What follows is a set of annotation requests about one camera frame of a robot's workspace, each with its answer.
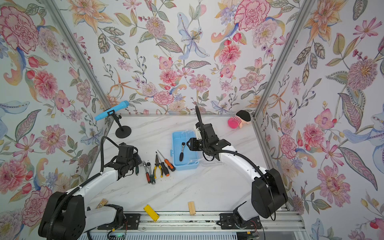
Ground black ratchet wrench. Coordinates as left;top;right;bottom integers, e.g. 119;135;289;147
179;142;186;162

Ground blue plastic tool box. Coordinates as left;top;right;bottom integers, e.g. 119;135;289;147
170;131;209;171

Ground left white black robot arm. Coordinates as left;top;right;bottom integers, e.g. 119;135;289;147
38;143;142;240

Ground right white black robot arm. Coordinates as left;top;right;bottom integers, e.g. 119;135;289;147
187;106;288;228

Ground black microphone stand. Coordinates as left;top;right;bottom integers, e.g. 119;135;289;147
111;113;132;139

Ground black orange screwdriver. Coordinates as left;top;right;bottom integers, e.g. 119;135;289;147
157;154;170;177

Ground pink plush toy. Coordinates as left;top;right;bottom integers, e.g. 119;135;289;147
228;110;251;129

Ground blue microphone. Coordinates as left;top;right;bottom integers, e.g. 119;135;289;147
95;101;130;121

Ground yellow utility knife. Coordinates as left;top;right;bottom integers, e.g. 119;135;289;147
144;205;160;222

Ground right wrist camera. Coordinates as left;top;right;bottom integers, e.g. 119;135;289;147
195;127;202;140

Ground yellow handled pliers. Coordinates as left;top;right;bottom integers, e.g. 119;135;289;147
153;154;164;179

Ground dark red handled screwdriver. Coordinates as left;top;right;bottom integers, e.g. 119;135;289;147
146;162;156;185

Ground orange handled screwdriver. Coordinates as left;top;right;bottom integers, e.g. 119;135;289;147
158;151;176;172

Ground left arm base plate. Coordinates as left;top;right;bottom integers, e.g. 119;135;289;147
97;214;141;231

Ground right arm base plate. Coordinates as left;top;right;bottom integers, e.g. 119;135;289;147
216;213;263;230

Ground aluminium front rail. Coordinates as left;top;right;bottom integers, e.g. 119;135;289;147
74;210;307;233

